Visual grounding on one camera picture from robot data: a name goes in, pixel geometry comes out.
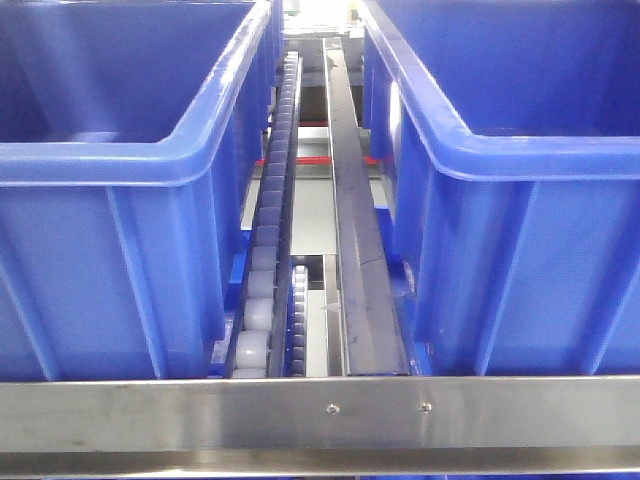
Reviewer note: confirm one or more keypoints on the stainless steel shelf rack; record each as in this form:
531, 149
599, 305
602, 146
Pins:
344, 424

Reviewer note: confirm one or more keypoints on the white roller conveyor track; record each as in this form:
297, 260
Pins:
261, 334

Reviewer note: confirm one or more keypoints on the blue bin centre right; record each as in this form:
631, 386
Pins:
508, 135

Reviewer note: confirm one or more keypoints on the blue bin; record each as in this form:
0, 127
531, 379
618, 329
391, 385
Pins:
508, 135
129, 134

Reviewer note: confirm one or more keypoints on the blue bin centre left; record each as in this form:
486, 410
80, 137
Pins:
129, 134

